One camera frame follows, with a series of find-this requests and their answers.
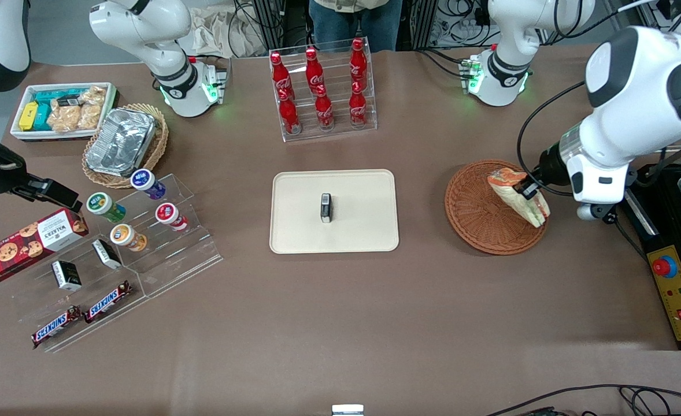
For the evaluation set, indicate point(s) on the small black white carton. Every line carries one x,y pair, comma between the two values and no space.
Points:
66,275
107,254

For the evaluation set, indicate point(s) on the purple lid yoghurt cup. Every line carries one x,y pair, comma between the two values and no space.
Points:
147,182

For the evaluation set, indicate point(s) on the yellow snack packet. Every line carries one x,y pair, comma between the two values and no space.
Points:
28,115

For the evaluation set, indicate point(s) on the clear cracker packet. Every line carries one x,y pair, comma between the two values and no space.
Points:
64,118
92,107

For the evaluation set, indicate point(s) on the small grey device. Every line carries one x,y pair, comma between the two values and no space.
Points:
347,410

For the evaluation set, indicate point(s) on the short teal snack packet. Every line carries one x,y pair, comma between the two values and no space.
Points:
42,118

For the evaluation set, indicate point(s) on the green lid yoghurt cup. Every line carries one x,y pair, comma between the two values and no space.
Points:
103,205

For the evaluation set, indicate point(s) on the red Coca-Cola bottle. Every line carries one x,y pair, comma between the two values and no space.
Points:
358,63
289,115
280,75
314,69
358,107
324,110

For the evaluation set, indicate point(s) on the white rectangular snack bin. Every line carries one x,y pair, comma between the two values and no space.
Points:
22,134

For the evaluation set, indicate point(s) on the orange lid yoghurt cup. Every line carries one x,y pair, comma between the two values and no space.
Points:
126,236

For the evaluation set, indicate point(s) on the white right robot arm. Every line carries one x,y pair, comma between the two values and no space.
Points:
144,34

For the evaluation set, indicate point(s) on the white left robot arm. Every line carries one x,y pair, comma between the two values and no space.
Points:
635,98

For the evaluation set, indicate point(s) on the red Walkers cookie box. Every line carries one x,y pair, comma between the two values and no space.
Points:
28,242

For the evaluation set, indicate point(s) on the red emergency stop button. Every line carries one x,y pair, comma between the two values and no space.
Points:
664,266

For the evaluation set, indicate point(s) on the Snickers chocolate bar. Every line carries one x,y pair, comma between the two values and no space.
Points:
56,326
108,301

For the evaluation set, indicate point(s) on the oval tan wicker basket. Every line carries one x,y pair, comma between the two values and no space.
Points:
158,144

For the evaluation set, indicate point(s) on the beige plastic tray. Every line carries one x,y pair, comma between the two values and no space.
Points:
352,231

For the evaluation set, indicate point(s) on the black countertop appliance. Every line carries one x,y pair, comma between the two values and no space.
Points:
664,219

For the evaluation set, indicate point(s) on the clear acrylic stepped display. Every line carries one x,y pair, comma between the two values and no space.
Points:
184,254

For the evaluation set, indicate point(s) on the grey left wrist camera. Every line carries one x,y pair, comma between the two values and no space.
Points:
596,211

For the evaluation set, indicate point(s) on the triangle sandwich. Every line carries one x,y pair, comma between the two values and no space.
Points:
511,193

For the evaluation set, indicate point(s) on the aluminium foil tray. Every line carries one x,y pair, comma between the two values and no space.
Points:
121,141

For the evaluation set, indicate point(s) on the clear acrylic bottle rack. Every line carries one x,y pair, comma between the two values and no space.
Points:
369,115

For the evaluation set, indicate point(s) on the red lid yoghurt cup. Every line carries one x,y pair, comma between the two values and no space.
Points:
170,215

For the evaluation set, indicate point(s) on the long teal snack packet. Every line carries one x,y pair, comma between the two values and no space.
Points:
57,93

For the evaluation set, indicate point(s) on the small black grey box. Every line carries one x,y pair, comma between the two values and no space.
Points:
326,208

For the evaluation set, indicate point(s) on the round brown wicker basket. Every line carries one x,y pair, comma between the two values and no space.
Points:
479,214

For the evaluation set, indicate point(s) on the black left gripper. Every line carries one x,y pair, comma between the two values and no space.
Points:
549,164

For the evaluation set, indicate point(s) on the person's torso in jeans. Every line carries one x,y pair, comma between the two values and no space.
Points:
355,29

